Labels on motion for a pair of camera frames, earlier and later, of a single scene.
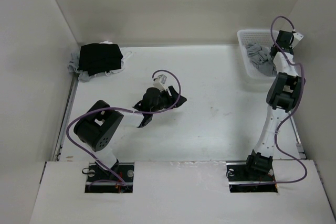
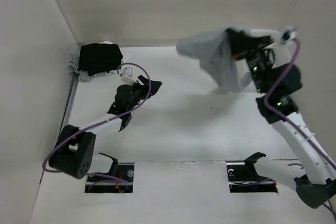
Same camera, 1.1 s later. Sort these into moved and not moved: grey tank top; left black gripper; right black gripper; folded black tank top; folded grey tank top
Moved: grey tank top; left black gripper; right black gripper
Not moved: folded black tank top; folded grey tank top
